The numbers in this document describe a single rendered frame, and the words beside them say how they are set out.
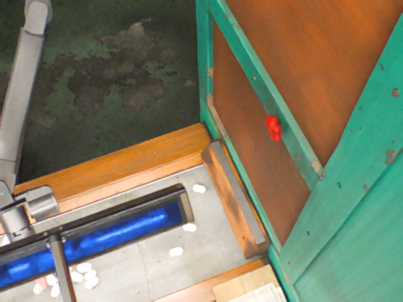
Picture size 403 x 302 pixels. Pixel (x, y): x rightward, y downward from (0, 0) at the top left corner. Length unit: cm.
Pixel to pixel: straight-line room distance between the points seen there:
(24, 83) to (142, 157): 39
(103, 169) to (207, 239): 34
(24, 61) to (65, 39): 162
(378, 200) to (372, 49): 18
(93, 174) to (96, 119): 105
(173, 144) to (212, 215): 23
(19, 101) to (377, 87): 76
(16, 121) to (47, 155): 121
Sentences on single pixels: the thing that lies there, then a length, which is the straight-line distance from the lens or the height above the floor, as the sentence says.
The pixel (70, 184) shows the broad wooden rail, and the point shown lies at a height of 76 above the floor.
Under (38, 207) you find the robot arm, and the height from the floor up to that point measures 95.
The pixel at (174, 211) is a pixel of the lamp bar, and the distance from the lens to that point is 80.
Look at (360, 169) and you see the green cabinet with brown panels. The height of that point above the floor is 138.
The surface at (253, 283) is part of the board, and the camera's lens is 107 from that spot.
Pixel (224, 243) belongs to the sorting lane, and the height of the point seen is 74.
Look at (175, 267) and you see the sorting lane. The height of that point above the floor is 74.
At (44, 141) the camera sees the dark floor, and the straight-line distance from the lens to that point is 225.
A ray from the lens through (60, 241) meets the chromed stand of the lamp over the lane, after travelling 78.
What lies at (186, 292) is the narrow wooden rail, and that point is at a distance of 108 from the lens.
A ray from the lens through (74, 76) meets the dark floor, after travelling 243.
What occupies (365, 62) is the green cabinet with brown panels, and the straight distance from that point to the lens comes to 47.
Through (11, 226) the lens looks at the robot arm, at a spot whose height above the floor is 94.
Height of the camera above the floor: 182
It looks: 62 degrees down
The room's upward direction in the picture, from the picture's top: 3 degrees counter-clockwise
